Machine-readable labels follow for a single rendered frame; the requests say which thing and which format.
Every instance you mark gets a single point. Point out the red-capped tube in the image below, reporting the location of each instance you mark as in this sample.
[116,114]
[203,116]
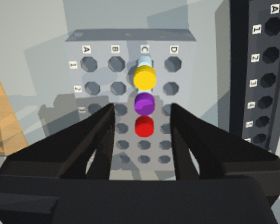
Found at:
[144,126]

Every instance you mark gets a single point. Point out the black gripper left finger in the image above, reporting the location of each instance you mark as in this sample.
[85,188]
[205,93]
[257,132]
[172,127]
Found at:
[67,152]

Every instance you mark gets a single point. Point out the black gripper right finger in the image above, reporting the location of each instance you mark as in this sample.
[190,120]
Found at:
[220,154]

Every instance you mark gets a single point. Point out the grey bench mat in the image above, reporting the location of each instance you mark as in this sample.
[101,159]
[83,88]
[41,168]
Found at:
[34,68]

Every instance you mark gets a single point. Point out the yellow-capped sample tube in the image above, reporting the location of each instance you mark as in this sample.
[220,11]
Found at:
[144,75]

